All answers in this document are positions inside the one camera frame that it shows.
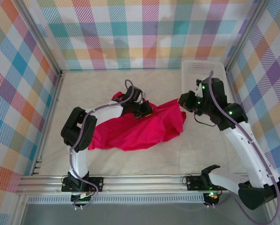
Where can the red t-shirt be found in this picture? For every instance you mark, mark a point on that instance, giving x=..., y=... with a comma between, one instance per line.
x=142, y=133

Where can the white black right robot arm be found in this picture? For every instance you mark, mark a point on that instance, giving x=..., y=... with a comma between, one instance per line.
x=247, y=150

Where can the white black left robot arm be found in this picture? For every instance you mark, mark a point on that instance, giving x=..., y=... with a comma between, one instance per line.
x=107, y=112

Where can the white plastic basket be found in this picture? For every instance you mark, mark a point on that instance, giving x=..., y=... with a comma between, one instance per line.
x=191, y=79

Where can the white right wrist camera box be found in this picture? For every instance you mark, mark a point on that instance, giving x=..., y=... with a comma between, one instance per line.
x=199, y=90

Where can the grey aluminium side rail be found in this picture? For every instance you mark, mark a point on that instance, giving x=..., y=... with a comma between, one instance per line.
x=53, y=105
x=232, y=82

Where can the thin grey frame rail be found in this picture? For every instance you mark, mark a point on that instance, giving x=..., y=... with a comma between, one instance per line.
x=88, y=69

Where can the aluminium mounting rail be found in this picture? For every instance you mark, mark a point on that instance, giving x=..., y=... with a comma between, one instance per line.
x=142, y=184

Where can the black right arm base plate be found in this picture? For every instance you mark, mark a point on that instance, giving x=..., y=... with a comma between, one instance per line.
x=193, y=182

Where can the grey aluminium frame post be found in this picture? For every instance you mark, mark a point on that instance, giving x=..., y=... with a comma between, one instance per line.
x=247, y=30
x=39, y=35

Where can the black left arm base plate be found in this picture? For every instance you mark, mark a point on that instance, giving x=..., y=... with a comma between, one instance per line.
x=96, y=184

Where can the grey frame leg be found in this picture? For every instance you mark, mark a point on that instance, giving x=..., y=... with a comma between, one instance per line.
x=19, y=209
x=278, y=221

